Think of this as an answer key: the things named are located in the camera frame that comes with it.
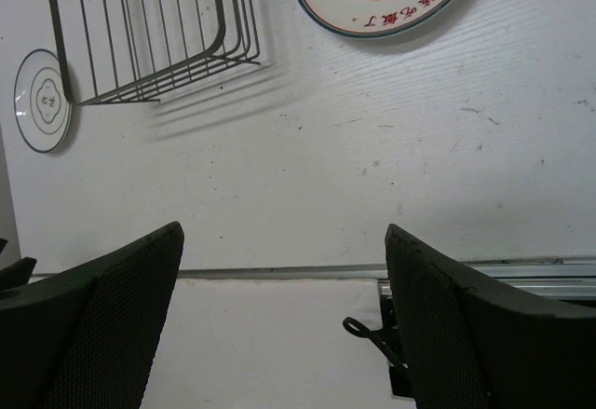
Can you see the wire dish rack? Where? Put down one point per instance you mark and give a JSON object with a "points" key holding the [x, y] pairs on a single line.
{"points": [[125, 51]]}

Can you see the white plate green pattern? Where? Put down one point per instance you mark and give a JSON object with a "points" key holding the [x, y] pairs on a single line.
{"points": [[42, 112]]}

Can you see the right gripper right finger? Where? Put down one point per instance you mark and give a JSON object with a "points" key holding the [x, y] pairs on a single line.
{"points": [[472, 341]]}

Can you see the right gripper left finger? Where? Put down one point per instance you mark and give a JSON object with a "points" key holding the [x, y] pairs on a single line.
{"points": [[87, 337]]}

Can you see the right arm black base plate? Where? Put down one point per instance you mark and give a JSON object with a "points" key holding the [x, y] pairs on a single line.
{"points": [[387, 341]]}

